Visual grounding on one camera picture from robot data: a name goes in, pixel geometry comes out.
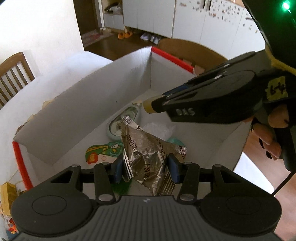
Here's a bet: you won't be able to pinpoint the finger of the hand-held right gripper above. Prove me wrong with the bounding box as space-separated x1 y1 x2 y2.
153 89 223 114
161 51 257 98

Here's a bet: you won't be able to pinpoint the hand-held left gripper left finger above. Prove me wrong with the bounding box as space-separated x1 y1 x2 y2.
50 155 123 205

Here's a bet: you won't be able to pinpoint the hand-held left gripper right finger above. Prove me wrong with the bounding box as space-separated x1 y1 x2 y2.
168 153 241 202

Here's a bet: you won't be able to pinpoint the green snack packet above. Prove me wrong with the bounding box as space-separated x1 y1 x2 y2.
85 142 130 195

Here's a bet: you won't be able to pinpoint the teal round case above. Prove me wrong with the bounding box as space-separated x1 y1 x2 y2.
166 136 185 147

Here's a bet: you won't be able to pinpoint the silver foil snack packet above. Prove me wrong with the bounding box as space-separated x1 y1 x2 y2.
121 116 190 196

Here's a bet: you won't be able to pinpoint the cream cylinder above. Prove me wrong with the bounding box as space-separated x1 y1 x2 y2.
143 95 162 114

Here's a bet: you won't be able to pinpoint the clear plastic bag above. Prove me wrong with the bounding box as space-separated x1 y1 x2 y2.
143 121 176 140

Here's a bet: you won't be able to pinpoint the pale green oval case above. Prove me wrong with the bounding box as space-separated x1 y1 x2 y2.
108 103 142 142

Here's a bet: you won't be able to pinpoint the red shoe box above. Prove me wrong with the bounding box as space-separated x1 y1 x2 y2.
13 46 253 193

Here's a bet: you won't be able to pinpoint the yellow box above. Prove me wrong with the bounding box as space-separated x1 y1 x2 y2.
0 182 20 214

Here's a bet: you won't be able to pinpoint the red orange small toys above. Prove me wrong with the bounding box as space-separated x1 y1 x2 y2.
8 217 19 235

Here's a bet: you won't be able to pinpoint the person's right hand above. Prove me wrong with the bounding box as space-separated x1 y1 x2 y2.
250 102 291 160

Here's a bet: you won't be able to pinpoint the wooden chair with plain back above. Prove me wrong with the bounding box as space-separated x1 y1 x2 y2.
158 38 228 70

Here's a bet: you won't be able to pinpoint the white sneakers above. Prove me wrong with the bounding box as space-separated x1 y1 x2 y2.
140 32 161 44

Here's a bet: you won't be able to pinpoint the doormat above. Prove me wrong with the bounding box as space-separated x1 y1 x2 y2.
81 28 115 47

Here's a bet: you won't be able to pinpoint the bag in cabinet niche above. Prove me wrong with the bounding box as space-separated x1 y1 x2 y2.
104 3 122 13

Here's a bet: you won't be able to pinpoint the wooden chair with slatted back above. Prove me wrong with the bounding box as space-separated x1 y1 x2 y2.
0 52 35 110

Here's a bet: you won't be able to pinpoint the large white wall cabinet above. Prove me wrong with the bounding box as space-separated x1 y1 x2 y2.
102 0 265 50

